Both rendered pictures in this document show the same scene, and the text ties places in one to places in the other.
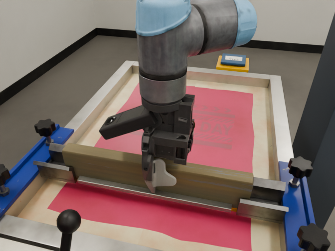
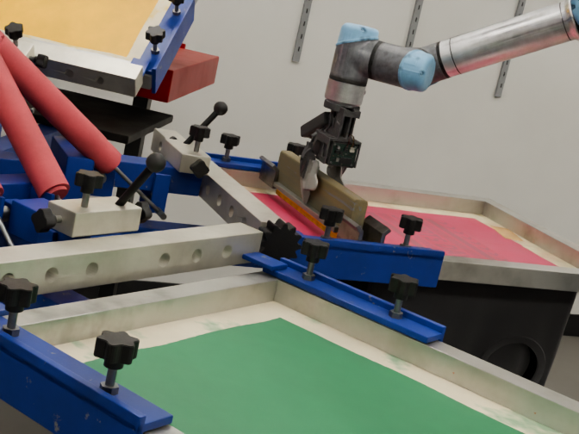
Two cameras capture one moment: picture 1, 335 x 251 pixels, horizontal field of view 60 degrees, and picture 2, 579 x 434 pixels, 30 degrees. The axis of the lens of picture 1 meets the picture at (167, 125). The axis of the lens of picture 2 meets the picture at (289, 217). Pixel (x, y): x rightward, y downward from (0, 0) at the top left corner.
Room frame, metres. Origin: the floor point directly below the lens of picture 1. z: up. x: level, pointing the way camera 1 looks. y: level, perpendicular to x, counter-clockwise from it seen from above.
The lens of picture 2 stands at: (-0.93, -1.58, 1.46)
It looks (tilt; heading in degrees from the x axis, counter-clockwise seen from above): 13 degrees down; 51
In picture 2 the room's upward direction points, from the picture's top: 12 degrees clockwise
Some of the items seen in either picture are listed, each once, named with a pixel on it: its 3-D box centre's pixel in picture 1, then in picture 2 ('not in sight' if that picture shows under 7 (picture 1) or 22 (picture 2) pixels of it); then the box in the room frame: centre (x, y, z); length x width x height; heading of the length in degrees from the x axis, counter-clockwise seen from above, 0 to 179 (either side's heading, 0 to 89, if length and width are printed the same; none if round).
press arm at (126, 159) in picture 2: not in sight; (153, 174); (0.09, 0.11, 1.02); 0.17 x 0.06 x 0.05; 166
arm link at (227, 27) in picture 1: (212, 23); (405, 67); (0.48, -0.07, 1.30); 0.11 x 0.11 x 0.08; 29
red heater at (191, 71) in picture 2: not in sight; (121, 60); (0.59, 1.25, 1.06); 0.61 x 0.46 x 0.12; 46
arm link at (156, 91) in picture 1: (163, 82); (345, 93); (0.42, 0.01, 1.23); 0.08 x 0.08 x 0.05
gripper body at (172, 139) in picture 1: (167, 125); (337, 134); (0.42, 0.00, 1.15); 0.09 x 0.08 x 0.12; 76
